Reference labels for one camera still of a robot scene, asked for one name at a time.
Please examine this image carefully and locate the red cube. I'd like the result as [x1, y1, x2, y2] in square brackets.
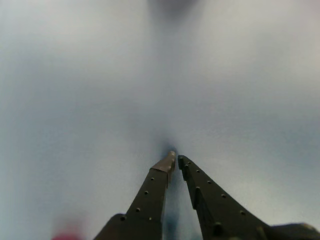
[51, 226, 86, 240]

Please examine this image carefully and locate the gripper black left finger taped tip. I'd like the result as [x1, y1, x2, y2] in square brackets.
[93, 150, 177, 240]

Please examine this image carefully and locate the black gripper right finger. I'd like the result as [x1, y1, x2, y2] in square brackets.
[177, 154, 320, 240]

